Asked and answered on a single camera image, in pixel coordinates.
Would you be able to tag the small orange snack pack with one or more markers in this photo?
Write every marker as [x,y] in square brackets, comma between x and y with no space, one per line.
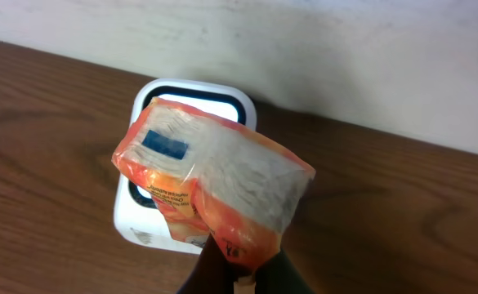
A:
[212,177]

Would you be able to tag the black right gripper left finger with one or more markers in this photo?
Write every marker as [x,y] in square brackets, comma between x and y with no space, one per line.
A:
[212,273]

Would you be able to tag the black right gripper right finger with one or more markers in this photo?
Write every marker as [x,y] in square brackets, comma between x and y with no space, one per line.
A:
[279,276]

